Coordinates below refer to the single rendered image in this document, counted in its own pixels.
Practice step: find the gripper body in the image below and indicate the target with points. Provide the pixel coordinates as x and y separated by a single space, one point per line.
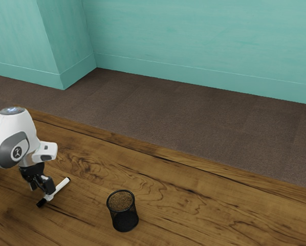
32 170

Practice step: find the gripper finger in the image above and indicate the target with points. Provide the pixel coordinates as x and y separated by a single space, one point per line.
48 185
34 184

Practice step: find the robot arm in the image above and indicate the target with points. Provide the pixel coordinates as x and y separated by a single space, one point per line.
13 133

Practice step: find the white marker pen black ends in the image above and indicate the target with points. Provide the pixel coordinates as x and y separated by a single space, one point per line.
63 183

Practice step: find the black mesh pen holder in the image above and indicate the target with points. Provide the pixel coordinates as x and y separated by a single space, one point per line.
123 217

